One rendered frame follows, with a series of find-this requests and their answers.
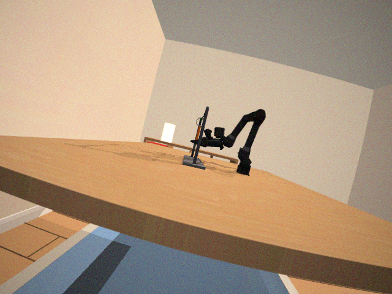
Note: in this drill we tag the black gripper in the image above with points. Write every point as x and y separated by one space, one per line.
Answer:
205 142

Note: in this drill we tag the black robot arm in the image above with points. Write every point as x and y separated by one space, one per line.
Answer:
258 118

